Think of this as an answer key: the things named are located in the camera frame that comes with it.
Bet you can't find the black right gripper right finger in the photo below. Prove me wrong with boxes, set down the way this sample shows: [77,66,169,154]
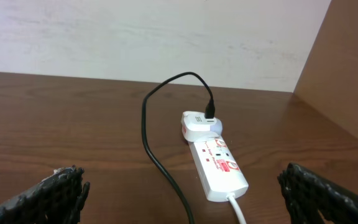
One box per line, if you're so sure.
[277,162,358,224]

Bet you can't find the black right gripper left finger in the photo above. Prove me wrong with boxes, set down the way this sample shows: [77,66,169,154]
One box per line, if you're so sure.
[0,166,90,224]

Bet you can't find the white usb charger plug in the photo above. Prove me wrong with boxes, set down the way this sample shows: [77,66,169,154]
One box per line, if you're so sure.
[181,111,223,142]

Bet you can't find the white power strip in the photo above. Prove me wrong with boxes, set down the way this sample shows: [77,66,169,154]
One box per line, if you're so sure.
[189,137,249,202]

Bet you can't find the brown wooden side panel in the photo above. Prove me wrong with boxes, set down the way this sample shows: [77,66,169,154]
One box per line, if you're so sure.
[295,0,358,139]

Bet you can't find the white power strip cord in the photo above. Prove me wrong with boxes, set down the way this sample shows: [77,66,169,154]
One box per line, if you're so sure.
[227,193,247,224]

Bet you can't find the black usb charging cable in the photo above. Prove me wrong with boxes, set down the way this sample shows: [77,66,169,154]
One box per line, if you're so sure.
[140,71,216,224]

